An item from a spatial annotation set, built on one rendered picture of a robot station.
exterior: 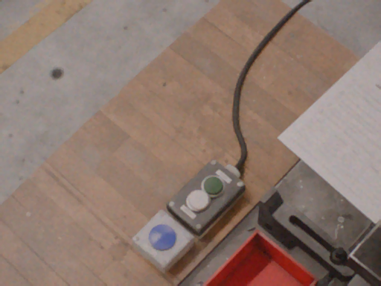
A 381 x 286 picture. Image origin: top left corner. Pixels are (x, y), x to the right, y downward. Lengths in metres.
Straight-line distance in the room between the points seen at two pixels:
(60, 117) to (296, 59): 1.12
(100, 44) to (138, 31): 0.11
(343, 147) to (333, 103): 0.08
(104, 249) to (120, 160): 0.15
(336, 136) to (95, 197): 0.39
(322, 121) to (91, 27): 1.31
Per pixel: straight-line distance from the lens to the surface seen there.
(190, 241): 1.47
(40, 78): 2.72
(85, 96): 2.66
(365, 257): 1.24
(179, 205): 1.49
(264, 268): 1.48
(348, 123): 1.59
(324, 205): 1.53
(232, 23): 1.68
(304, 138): 1.57
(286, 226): 1.43
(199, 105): 1.59
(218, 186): 1.49
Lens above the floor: 2.29
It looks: 65 degrees down
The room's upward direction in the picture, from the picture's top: straight up
